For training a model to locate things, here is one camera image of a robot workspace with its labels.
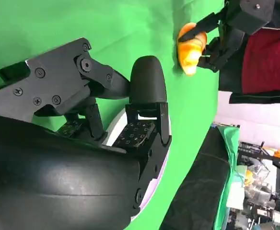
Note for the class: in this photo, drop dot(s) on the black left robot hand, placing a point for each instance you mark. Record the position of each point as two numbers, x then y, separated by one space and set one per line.
216 52

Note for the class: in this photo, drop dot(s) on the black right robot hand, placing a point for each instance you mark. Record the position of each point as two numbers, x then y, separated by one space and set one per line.
46 179

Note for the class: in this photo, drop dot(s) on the orange and white toy bread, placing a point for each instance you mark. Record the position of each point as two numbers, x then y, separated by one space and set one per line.
190 55

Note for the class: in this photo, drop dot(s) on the red and black cover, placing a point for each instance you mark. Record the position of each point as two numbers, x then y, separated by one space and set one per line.
267 62

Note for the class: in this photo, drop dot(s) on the lilac plate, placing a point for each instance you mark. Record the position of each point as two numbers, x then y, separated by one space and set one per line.
116 134

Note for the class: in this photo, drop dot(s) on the hanging green fabric sheet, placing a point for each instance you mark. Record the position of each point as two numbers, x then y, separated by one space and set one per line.
229 143

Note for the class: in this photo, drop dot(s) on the black metal rack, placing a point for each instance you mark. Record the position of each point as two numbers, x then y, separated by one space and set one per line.
252 149

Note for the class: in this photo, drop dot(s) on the black curtain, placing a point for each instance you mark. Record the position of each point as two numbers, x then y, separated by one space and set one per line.
197 179

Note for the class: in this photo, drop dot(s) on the clear plastic container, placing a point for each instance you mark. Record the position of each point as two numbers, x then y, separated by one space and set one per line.
257 177

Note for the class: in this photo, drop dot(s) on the green table cloth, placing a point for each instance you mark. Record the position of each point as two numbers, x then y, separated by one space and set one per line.
46 24

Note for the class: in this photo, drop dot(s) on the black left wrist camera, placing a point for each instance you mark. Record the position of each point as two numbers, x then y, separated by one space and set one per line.
252 16

